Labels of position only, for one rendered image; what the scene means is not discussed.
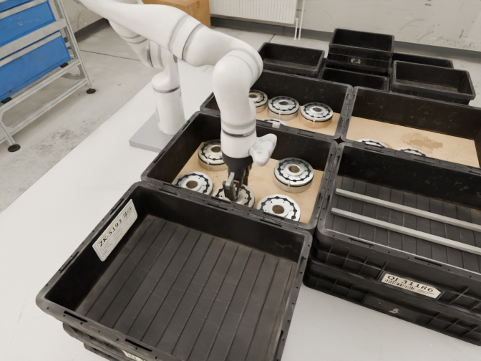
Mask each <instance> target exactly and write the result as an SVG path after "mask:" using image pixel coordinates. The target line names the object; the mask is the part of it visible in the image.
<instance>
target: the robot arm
mask: <svg viewBox="0 0 481 361"><path fill-rule="evenodd" d="M73 1H75V3H77V4H79V5H81V6H82V7H84V8H86V9H88V10H90V11H92V12H94V13H96V14H98V15H100V16H102V17H104V18H106V19H108V20H109V21H110V24H111V26H112V28H113V29H114V30H115V31H116V32H117V33H118V34H119V35H120V36H121V37H122V38H123V39H124V40H125V41H126V42H127V43H128V44H129V45H130V46H131V47H132V48H133V50H134V51H135V53H136V54H137V56H138V57H139V58H140V60H141V62H142V63H143V64H144V65H145V66H146V67H150V68H163V69H167V70H165V71H163V72H160V73H158V74H156V75H155V76H154V77H153V78H152V88H153V92H154V96H155V102H156V105H157V106H156V107H155V114H156V118H157V123H158V127H159V130H161V131H163V132H164V133H166V134H168V135H175V134H176V133H177V132H178V130H179V129H180V128H181V127H182V126H183V125H184V124H185V123H186V121H185V113H184V107H183V97H182V92H181V86H180V75H179V69H178V57H179V58H180V59H181V60H183V61H185V62H187V63H188V64H190V65H192V66H194V67H201V66H203V65H207V64H211V65H213V66H215V67H214V69H213V74H212V87H213V92H214V95H215V98H216V101H217V103H218V106H219V109H220V118H221V136H220V139H221V150H222V159H223V162H224V163H225V164H226V165H227V166H228V181H225V180H224V181H223V183H222V184H223V191H224V195H225V197H226V198H229V199H230V201H236V200H238V199H239V192H240V187H241V186H242V185H243V184H244V185H246V186H248V176H249V175H250V170H251V169H252V164H253V163H254V164H255V165H257V166H260V167H263V166H265V165H266V164H267V162H268V161H269V159H270V157H271V155H272V153H273V151H274V149H275V146H276V140H277V137H276V136H275V135H274V134H267V135H264V136H263V137H260V138H257V137H256V106H255V104H254V102H253V101H252V99H251V98H249V91H250V88H251V87H252V86H253V84H254V83H255V82H256V80H257V79H258V78H259V77H260V76H261V73H262V71H263V62H262V59H261V57H260V55H259V53H257V51H256V50H255V49H254V48H252V46H251V45H249V44H247V43H245V42H243V41H241V40H239V39H236V38H234V37H231V36H228V35H227V34H223V33H220V32H216V31H213V30H212V29H209V28H207V27H206V26H205V25H204V24H202V23H200V22H199V21H198V20H196V19H194V18H192V17H191V16H190V15H188V14H186V13H185V12H184V11H181V10H179V9H177V8H175V7H172V6H166V5H155V4H143V2H142V1H141V0H73ZM233 180H235V181H239V183H238V182H235V181H233ZM235 187H236V188H237V189H236V190H235Z"/></svg>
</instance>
